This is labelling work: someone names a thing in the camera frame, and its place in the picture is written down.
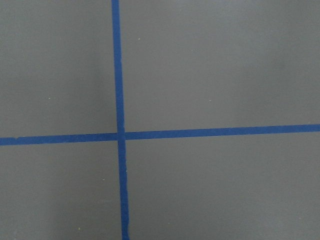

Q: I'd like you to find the brown paper table mat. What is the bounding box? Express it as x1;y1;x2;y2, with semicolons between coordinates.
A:
0;0;320;240

